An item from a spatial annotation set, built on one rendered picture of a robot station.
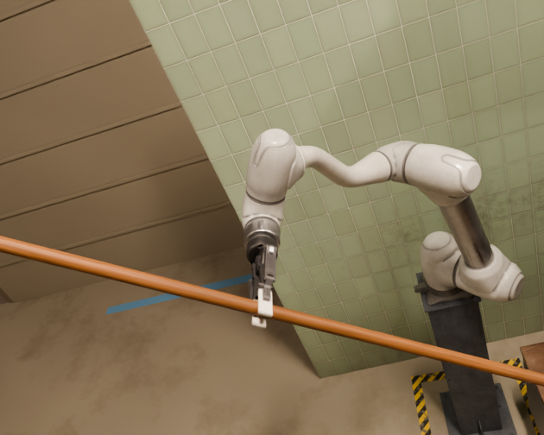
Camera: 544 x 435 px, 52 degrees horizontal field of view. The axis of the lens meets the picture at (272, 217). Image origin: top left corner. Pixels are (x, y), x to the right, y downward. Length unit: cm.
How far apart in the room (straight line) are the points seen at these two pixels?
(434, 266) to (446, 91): 69
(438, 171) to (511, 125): 92
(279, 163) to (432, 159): 55
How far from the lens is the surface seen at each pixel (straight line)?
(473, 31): 229
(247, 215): 138
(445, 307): 234
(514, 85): 244
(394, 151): 174
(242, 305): 117
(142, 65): 387
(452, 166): 165
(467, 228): 188
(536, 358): 268
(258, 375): 368
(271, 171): 129
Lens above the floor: 278
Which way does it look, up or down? 36 degrees down
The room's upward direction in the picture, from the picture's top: 25 degrees counter-clockwise
